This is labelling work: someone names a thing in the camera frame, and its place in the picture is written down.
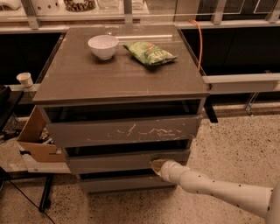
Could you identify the grey drawer cabinet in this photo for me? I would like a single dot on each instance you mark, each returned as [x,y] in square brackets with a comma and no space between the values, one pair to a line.
[79,87]

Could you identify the grey metal rail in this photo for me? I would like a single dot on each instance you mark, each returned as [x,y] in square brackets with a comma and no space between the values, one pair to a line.
[243,83]

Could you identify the jar with brown contents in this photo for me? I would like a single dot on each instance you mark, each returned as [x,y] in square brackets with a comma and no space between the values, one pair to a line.
[79,5]

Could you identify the black table leg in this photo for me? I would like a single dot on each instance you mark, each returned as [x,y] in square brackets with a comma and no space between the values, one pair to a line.
[45,201]

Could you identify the white ceramic bowl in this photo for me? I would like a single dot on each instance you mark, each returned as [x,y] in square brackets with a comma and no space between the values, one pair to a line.
[103,46]

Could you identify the grey top drawer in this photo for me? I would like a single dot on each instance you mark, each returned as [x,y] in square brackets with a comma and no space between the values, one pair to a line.
[124,131]

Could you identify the brown cardboard box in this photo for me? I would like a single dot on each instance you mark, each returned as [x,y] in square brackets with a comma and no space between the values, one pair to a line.
[29,140]

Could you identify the grey drawer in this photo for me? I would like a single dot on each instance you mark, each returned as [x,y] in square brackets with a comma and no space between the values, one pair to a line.
[124,131]
[124,157]
[118,181]

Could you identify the white paper cup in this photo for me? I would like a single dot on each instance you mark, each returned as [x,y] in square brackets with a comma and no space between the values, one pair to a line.
[25,79]

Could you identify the grey bottom drawer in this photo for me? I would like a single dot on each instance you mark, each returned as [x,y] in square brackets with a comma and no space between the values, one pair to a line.
[118,181]

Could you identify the green chip bag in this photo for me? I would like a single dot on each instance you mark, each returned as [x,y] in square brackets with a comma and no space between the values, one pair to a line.
[149,54]

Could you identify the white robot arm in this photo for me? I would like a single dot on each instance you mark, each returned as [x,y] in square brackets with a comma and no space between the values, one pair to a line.
[258,200]

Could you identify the white perforated container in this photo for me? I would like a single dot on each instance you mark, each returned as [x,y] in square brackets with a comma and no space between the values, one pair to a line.
[43,7]

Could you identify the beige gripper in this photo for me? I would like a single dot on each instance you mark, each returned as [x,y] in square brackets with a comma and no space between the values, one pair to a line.
[168,170]

